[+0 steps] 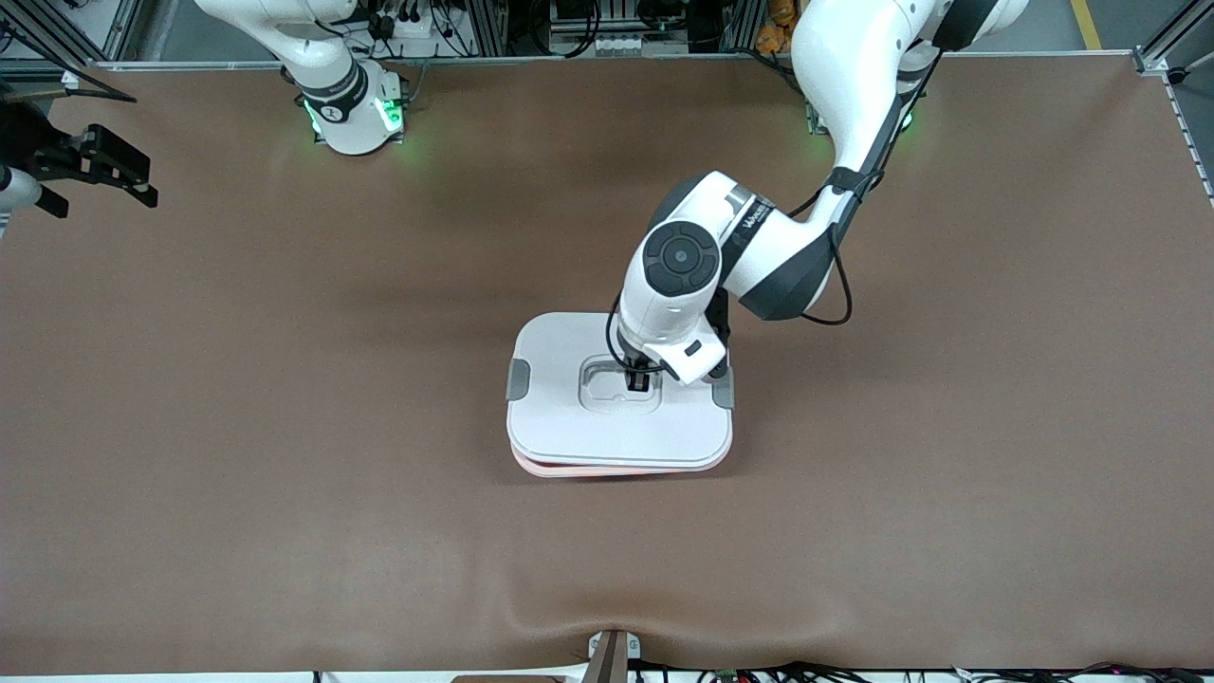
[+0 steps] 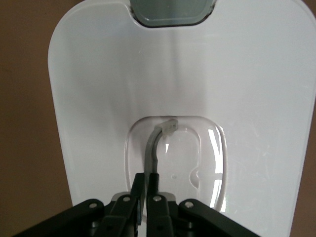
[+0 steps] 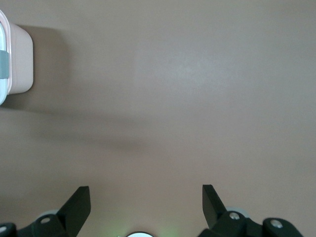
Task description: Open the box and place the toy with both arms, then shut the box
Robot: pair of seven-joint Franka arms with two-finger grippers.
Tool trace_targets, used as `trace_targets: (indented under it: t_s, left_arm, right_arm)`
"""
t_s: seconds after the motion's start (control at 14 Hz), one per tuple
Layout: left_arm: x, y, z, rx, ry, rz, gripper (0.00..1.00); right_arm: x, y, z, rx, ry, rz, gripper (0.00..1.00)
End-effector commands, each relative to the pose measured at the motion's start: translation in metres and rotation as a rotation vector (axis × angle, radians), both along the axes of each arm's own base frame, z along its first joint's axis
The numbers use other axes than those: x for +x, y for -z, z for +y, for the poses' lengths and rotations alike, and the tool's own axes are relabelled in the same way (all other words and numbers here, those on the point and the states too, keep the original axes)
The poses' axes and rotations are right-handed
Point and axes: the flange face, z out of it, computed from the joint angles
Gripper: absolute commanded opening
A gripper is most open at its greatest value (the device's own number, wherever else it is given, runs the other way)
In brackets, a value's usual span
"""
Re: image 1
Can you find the aluminium frame profile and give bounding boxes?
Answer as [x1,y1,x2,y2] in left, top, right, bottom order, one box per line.
[1133,0,1214,77]
[0,0,143,69]

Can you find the metal table edge bracket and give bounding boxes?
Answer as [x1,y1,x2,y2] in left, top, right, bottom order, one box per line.
[586,629,641,683]

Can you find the pink plastic box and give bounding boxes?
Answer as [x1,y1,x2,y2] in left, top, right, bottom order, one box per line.
[510,446,731,478]

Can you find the orange toy pile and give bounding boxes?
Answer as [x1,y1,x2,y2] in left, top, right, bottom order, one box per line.
[756,0,798,53]

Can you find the white box lid grey clips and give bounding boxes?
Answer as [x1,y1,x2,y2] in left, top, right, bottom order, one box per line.
[506,311,736,472]

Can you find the silver table edge rail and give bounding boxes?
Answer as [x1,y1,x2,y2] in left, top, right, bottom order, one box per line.
[95,51,1139,69]

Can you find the white socket box with plugs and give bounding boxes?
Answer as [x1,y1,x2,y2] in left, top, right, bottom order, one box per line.
[365,5,447,58]

